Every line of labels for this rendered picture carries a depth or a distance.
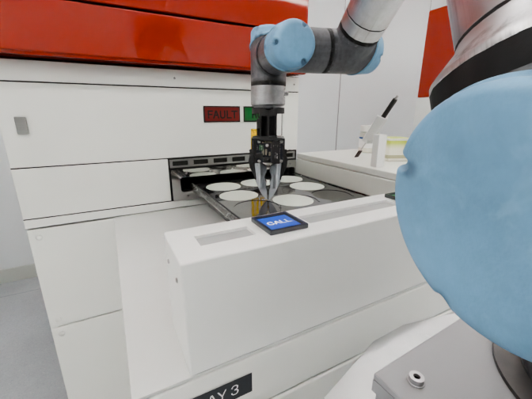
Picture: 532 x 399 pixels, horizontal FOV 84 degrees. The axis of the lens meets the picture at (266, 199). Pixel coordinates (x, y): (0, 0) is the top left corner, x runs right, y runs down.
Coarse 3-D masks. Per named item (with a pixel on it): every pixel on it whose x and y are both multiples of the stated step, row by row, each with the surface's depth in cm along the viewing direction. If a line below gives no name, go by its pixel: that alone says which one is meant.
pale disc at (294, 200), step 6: (276, 198) 72; (282, 198) 72; (288, 198) 72; (294, 198) 73; (300, 198) 73; (306, 198) 73; (282, 204) 67; (288, 204) 67; (294, 204) 68; (300, 204) 68; (306, 204) 68
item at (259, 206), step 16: (208, 192) 78; (256, 192) 78; (288, 192) 78; (304, 192) 78; (320, 192) 78; (336, 192) 78; (352, 192) 78; (240, 208) 65; (256, 208) 65; (272, 208) 65; (288, 208) 65
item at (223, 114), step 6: (210, 108) 88; (216, 108) 89; (222, 108) 89; (228, 108) 90; (234, 108) 91; (210, 114) 88; (216, 114) 89; (222, 114) 90; (228, 114) 91; (234, 114) 92; (210, 120) 89; (216, 120) 89; (222, 120) 90; (228, 120) 91; (234, 120) 92
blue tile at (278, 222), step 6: (276, 216) 41; (282, 216) 41; (264, 222) 38; (270, 222) 38; (276, 222) 38; (282, 222) 38; (288, 222) 38; (294, 222) 38; (270, 228) 37; (276, 228) 37
